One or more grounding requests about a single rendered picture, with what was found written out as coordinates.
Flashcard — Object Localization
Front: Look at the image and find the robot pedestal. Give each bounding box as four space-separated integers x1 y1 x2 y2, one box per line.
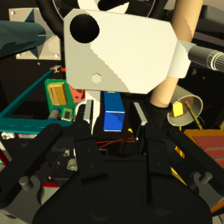
0 7 62 60

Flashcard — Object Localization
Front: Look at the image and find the yellow cube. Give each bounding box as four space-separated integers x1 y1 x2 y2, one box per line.
171 103 184 118

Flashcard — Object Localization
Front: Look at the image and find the grey round tin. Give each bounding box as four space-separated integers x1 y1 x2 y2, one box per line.
167 84 204 127

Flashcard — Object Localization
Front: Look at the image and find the cream hex bolt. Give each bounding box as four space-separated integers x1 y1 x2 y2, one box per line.
91 72 102 84

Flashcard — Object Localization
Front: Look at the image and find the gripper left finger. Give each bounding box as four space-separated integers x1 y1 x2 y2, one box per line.
0 99 109 210

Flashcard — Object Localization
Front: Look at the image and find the black round reach knob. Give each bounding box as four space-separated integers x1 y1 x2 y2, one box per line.
69 13 100 44

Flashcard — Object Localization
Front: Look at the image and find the teal tube frame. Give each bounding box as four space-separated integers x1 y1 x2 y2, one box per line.
0 68 75 133

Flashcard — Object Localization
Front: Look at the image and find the tan handlebar tube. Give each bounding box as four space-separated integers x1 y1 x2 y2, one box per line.
150 0 204 109

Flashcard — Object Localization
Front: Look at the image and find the white clutch blade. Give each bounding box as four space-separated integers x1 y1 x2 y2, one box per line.
75 90 102 135

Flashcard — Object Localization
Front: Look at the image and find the blue box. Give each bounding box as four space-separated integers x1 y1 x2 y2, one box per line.
103 91 125 132

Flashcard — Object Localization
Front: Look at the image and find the black ribbed grip collar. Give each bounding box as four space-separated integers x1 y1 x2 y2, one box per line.
144 97 173 129

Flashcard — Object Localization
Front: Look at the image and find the red wire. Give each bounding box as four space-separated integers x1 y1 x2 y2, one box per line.
96 137 137 151

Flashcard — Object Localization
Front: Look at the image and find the coral wedge block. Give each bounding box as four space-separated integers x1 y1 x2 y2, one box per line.
68 85 86 104

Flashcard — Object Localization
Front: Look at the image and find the green circuit board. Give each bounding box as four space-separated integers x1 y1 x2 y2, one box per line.
44 78 85 122

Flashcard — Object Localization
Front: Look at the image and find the dark grey barrel adjuster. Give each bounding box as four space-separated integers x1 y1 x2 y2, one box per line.
187 45 224 72

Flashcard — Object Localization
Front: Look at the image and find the dark grey cabinet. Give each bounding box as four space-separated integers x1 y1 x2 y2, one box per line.
192 4 224 45

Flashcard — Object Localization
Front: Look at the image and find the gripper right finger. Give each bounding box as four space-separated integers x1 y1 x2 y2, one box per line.
128 101 224 202

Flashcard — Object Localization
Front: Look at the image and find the brass rod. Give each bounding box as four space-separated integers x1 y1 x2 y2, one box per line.
185 101 203 130

